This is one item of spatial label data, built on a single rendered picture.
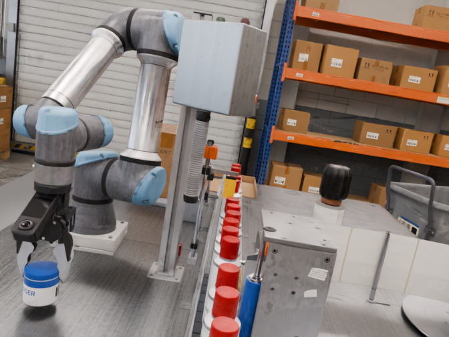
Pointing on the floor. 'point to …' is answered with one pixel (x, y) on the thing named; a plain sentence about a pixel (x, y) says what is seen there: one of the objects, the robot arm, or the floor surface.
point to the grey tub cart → (419, 206)
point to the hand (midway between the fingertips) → (42, 276)
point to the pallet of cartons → (5, 120)
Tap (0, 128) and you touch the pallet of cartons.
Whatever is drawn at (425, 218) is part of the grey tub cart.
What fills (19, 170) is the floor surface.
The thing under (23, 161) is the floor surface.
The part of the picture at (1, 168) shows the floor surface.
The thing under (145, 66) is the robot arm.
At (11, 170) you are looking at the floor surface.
